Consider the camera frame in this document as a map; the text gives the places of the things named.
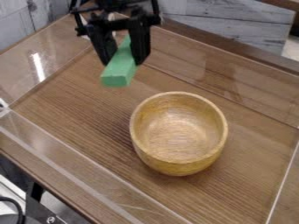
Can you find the brown wooden bowl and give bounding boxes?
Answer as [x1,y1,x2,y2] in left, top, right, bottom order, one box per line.
[130,91,230,176]

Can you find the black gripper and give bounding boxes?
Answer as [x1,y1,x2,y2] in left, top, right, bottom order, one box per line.
[70,0,162,66]

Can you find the black cable on floor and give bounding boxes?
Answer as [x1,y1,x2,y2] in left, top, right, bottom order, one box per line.
[0,196,27,224]

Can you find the black table leg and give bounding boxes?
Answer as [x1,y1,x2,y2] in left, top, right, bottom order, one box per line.
[30,182,44,202]

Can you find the green rectangular block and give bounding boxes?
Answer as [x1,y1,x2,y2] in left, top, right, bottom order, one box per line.
[100,35,138,88]

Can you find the clear acrylic tray walls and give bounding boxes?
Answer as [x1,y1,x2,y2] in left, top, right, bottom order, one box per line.
[0,17,299,224]

